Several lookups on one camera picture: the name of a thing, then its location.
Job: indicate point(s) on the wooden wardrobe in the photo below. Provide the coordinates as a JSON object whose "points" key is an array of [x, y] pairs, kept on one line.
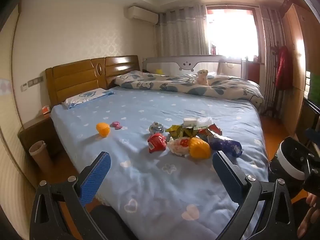
{"points": [[297, 55]]}

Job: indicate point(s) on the white red plastic bag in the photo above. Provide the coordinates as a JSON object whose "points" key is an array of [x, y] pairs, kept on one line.
{"points": [[178, 146]]}

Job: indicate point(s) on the wooden cabinet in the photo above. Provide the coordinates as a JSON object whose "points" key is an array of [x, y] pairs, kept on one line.
{"points": [[253, 71]]}

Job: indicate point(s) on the beige teddy bear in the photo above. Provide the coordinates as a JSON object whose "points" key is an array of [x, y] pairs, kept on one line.
{"points": [[202, 78]]}

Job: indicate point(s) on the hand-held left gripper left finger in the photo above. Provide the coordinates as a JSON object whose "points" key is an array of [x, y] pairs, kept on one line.
{"points": [[96, 177]]}

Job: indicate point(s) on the red coat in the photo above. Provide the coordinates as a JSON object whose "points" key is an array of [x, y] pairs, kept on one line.
{"points": [[282, 67]]}

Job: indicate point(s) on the grey bed guard rail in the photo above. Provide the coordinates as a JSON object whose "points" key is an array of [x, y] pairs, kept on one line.
{"points": [[175, 63]]}

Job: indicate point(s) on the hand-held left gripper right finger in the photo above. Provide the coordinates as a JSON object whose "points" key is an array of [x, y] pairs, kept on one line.
{"points": [[226, 177]]}

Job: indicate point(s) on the wall switch panel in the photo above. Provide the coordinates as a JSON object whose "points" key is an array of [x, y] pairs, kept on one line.
{"points": [[35, 82]]}

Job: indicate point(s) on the bed with blue floral sheet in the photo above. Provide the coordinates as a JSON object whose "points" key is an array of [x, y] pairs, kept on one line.
{"points": [[155, 180]]}

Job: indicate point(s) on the purple snack packet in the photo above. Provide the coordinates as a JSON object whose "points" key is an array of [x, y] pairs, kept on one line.
{"points": [[225, 146]]}

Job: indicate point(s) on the wooden nightstand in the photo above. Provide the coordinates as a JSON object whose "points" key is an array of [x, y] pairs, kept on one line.
{"points": [[35, 132]]}

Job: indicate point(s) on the blue white pillow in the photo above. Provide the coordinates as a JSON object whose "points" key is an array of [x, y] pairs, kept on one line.
{"points": [[85, 97]]}

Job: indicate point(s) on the green white drink pouch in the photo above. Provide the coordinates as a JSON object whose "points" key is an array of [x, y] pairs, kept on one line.
{"points": [[191, 132]]}

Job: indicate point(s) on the grey curtain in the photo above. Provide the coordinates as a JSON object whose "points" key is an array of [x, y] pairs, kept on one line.
{"points": [[268, 55], [182, 32]]}

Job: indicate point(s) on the window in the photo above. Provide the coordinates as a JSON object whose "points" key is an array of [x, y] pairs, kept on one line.
{"points": [[230, 32]]}

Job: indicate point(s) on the white wall thermostat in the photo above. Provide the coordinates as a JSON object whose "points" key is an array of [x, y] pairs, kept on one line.
{"points": [[23, 88]]}

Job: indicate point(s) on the orange spiky ball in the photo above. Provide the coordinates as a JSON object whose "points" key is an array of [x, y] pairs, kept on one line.
{"points": [[103, 129]]}

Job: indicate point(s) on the green red juice carton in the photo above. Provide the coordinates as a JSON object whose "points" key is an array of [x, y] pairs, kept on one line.
{"points": [[212, 130]]}

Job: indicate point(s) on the brown cylindrical bin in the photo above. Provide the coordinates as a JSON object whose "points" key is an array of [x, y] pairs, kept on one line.
{"points": [[42, 157]]}

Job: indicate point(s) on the small yellow toy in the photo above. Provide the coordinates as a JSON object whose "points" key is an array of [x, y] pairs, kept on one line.
{"points": [[159, 71]]}

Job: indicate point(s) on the stack of green boxes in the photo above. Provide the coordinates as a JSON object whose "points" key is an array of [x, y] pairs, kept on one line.
{"points": [[313, 85]]}

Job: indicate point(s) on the white bin with black bag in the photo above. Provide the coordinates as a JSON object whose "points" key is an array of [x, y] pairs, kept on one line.
{"points": [[287, 165]]}

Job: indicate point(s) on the red wrapper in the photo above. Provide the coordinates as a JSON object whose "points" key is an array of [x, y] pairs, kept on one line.
{"points": [[157, 143]]}

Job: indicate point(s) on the white air conditioner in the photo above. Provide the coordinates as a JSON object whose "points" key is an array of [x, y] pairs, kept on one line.
{"points": [[143, 15]]}

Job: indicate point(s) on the person's right hand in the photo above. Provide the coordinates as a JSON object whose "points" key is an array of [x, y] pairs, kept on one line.
{"points": [[310, 217]]}

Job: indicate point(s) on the small orange white box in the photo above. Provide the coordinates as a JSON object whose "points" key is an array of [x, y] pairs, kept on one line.
{"points": [[46, 110]]}

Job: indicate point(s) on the black desk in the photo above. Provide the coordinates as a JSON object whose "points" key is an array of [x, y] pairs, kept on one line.
{"points": [[307, 115]]}

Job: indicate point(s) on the yellow wrapper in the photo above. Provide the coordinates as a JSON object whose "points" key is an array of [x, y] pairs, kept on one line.
{"points": [[175, 131]]}

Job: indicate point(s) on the blue patterned duvet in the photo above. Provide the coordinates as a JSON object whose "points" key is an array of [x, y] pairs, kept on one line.
{"points": [[175, 86]]}

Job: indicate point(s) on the pink small toy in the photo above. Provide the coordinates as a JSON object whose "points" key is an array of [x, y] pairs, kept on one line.
{"points": [[116, 125]]}

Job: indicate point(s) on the silver wrapper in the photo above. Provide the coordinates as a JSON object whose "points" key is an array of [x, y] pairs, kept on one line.
{"points": [[156, 127]]}

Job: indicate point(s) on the wooden headboard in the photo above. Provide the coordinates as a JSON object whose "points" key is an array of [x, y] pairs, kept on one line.
{"points": [[75, 80]]}

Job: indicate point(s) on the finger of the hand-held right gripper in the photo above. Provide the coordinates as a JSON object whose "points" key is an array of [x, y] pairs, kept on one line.
{"points": [[298, 152]]}

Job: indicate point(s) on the yellow spiky ball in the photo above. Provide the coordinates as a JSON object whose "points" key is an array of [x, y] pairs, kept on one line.
{"points": [[199, 148]]}

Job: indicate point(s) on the dark wooden coat rack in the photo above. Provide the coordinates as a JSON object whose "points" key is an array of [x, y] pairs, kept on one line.
{"points": [[273, 100]]}

